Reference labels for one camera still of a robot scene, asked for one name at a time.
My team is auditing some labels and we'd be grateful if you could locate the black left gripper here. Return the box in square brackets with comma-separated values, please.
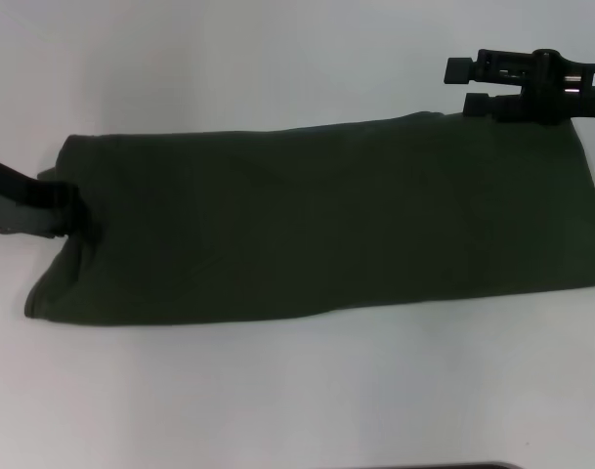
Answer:
[0, 154, 106, 248]

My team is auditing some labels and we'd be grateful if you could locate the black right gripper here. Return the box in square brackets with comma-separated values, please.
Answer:
[443, 47, 595, 129]

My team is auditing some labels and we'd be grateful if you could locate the dark green FREE! t-shirt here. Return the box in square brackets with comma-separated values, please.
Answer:
[22, 110, 595, 328]

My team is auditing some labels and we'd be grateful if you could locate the dark robot torso edge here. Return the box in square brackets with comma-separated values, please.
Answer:
[286, 461, 516, 469]

